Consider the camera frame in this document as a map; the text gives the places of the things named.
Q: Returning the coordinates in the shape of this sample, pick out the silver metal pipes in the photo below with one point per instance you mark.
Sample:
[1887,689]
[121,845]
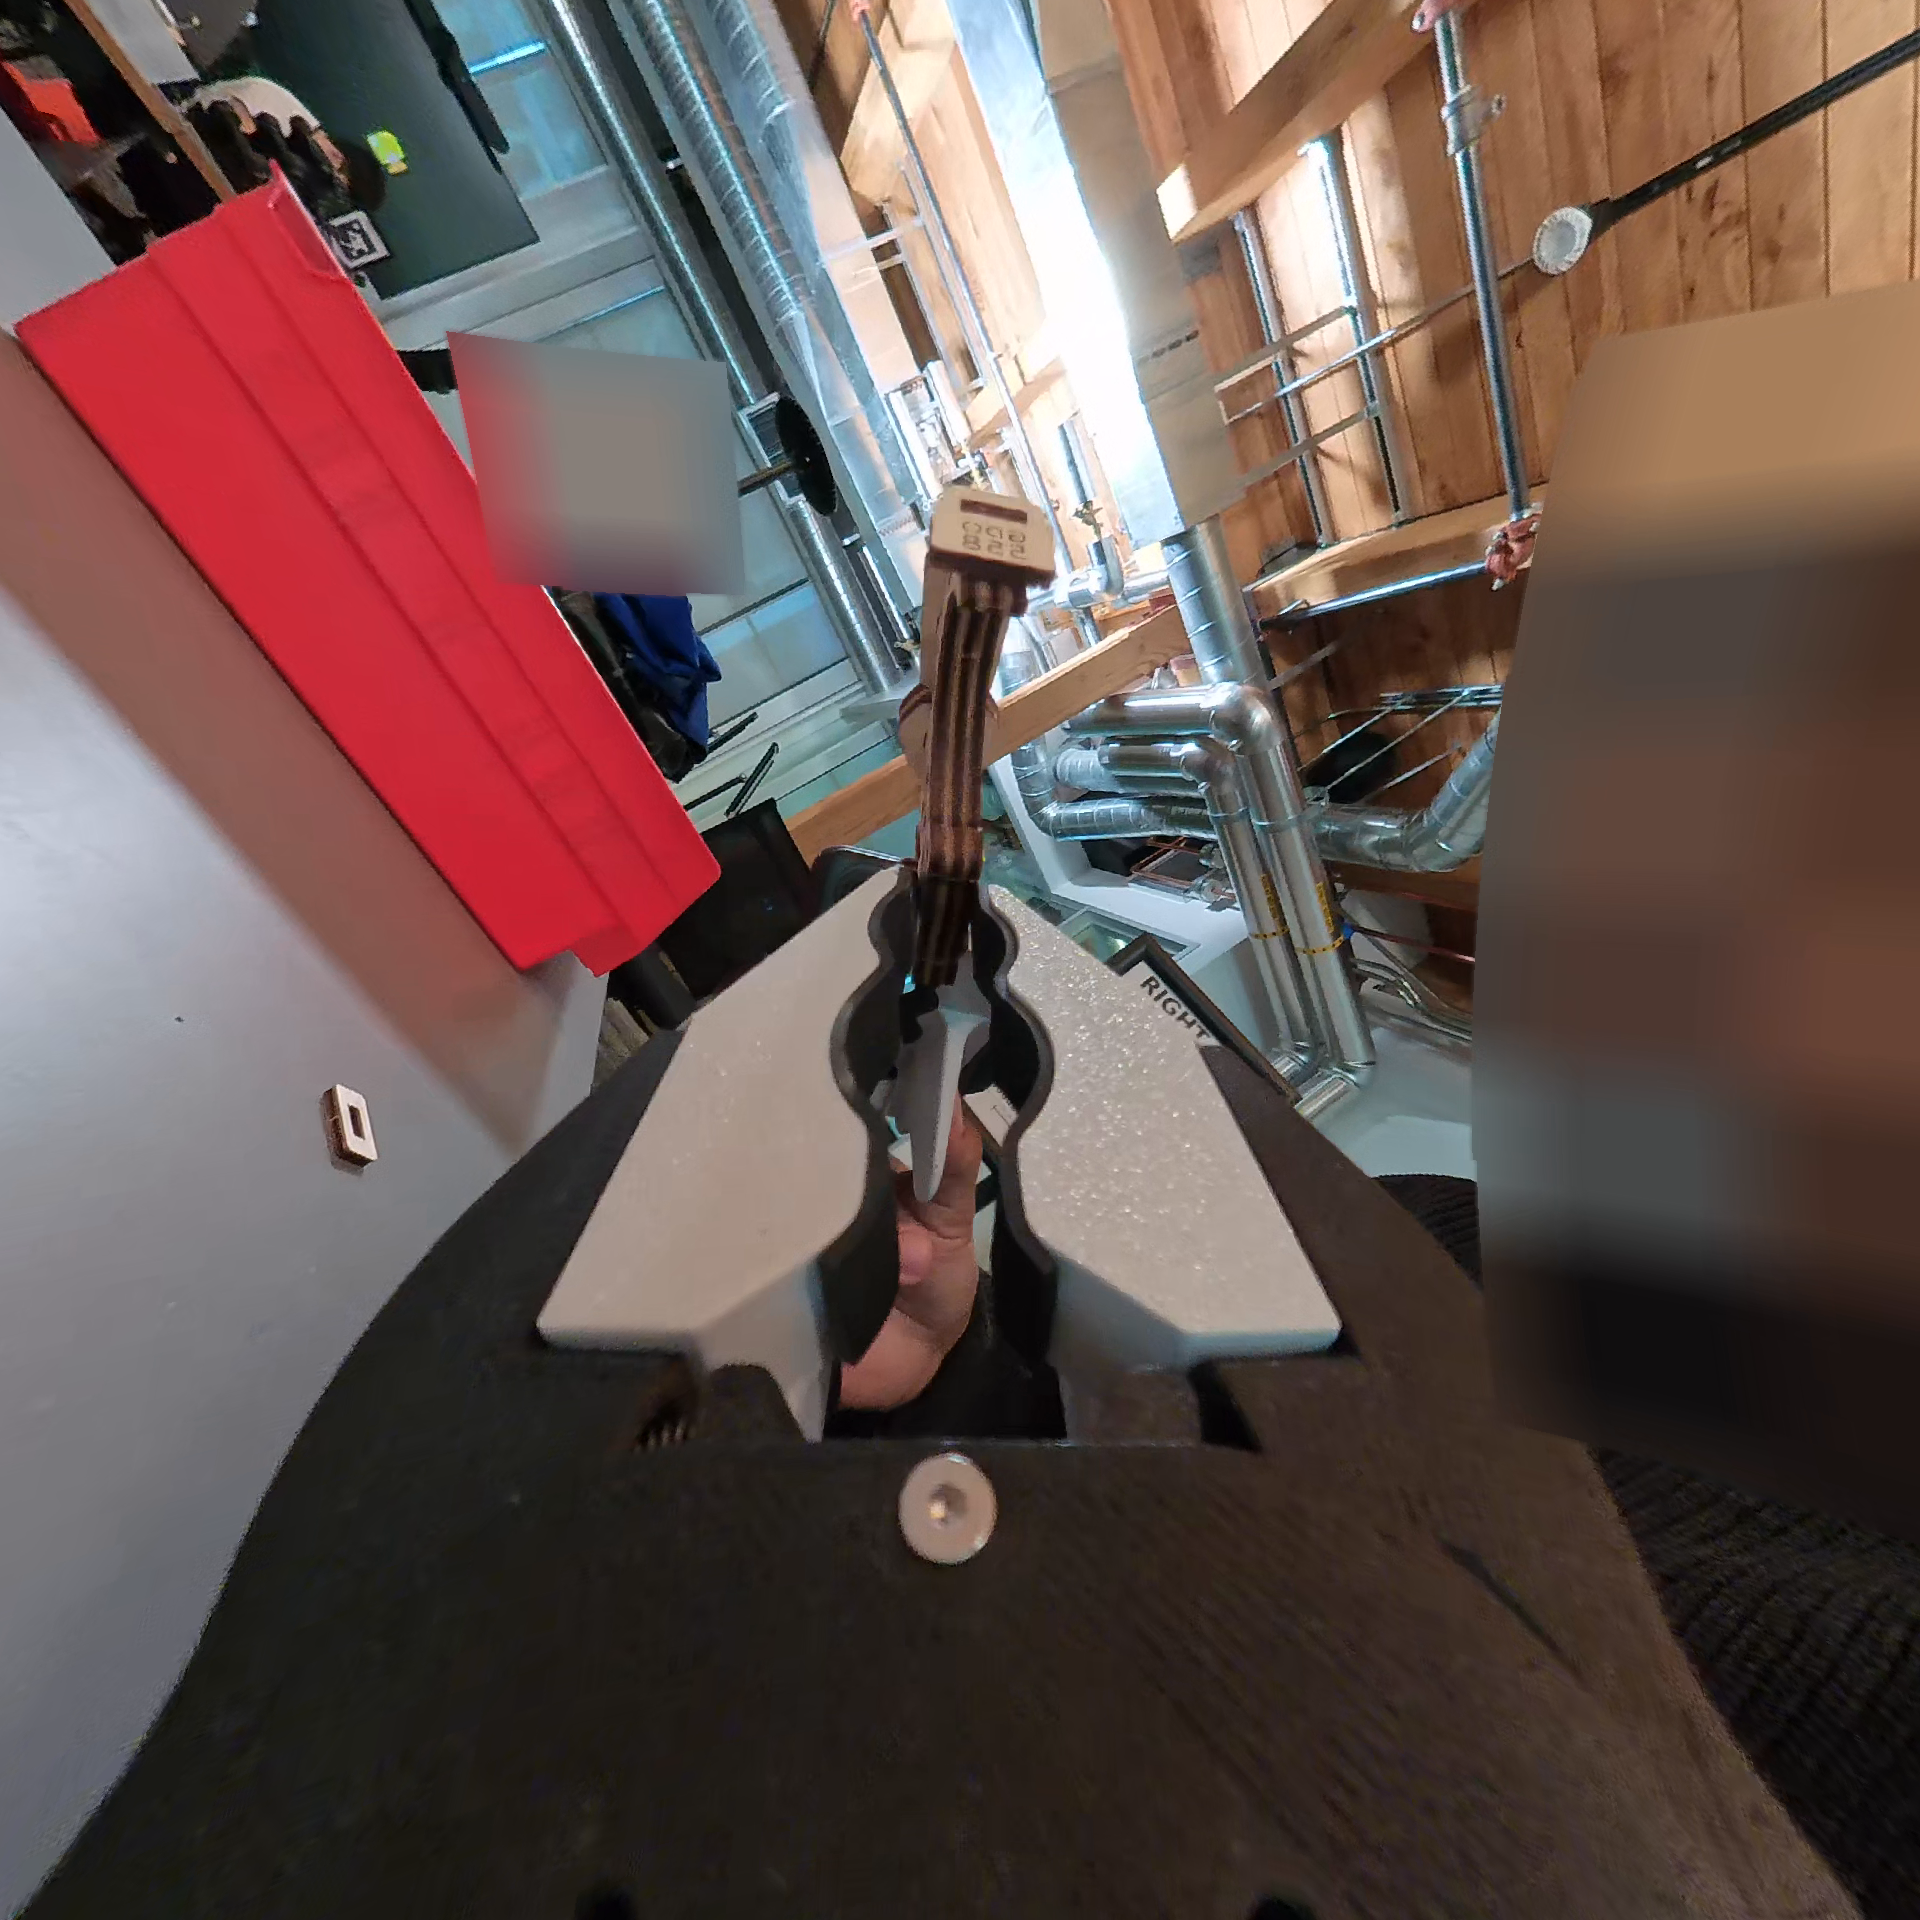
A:
[1277,840]

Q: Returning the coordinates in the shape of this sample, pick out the person's black sweater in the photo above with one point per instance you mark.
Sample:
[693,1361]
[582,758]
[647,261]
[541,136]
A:
[1771,1652]

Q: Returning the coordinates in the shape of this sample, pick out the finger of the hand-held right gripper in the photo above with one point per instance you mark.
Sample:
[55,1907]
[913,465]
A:
[939,1096]

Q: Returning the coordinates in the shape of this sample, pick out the silver ventilation duct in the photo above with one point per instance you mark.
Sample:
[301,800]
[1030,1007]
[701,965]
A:
[735,271]

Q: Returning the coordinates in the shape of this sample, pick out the round white ceiling lamp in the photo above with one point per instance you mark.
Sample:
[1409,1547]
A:
[1565,241]

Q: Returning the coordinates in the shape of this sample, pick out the person's right hand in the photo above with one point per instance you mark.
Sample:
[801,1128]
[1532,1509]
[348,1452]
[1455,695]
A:
[931,1291]

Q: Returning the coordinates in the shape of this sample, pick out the wooden beam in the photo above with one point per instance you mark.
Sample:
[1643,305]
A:
[1049,697]

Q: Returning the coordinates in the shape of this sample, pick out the curved wooden puzzle assembly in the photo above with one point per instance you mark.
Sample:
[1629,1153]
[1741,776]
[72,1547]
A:
[960,721]

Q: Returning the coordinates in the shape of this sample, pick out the red plastic bin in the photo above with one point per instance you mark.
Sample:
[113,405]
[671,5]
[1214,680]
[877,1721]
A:
[345,540]

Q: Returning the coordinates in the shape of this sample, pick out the black board with tag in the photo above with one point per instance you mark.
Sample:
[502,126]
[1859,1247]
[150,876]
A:
[405,136]

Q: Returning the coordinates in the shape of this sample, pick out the small wooden puzzle piece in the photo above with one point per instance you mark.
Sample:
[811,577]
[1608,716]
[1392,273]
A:
[348,1125]

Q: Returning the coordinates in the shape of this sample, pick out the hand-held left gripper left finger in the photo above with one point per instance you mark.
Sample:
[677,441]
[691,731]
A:
[705,1185]

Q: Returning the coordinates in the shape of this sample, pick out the blue jacket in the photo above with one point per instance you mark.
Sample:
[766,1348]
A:
[662,676]

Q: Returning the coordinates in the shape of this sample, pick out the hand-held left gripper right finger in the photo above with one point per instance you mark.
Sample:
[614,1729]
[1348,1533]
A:
[1171,1185]

